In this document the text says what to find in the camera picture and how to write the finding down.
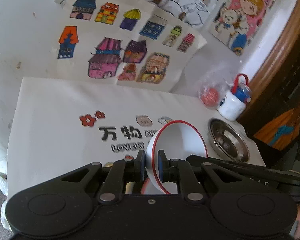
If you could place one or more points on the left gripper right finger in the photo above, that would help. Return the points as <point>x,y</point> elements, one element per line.
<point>180,172</point>

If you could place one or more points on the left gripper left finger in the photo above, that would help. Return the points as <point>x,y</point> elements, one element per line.
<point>116,177</point>

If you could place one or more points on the large steel plate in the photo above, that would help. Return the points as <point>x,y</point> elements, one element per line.
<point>226,142</point>

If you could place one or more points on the orange robed figure painting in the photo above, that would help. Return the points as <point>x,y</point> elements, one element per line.
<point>281,131</point>

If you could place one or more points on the white printed table mat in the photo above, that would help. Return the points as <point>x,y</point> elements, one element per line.
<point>61,125</point>

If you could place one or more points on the white bottle blue lid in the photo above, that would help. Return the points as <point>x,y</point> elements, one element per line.
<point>236,98</point>

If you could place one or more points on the red ball in plastic bag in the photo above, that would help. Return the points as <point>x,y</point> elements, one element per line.
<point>212,90</point>

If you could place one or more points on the houses drawing poster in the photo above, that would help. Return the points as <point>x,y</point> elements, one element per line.
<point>124,42</point>

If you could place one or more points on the brown wooden door frame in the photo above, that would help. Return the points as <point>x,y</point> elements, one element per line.
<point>272,72</point>

